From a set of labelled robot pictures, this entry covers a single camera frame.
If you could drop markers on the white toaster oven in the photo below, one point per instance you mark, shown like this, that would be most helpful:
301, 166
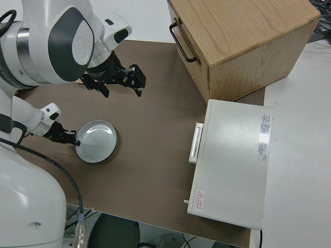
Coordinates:
232, 168

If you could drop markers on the dark round stand base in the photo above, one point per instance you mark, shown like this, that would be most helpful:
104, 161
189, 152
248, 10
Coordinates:
116, 232

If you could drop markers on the gray ceramic plate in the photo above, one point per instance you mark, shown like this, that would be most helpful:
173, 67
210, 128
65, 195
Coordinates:
98, 142

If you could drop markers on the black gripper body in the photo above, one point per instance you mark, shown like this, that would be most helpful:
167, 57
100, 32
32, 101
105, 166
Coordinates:
60, 134
126, 77

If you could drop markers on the brown table mat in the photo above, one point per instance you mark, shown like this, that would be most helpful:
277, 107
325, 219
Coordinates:
155, 129

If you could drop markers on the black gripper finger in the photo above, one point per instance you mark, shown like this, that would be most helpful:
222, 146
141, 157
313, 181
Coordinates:
75, 142
105, 91
138, 91
73, 133

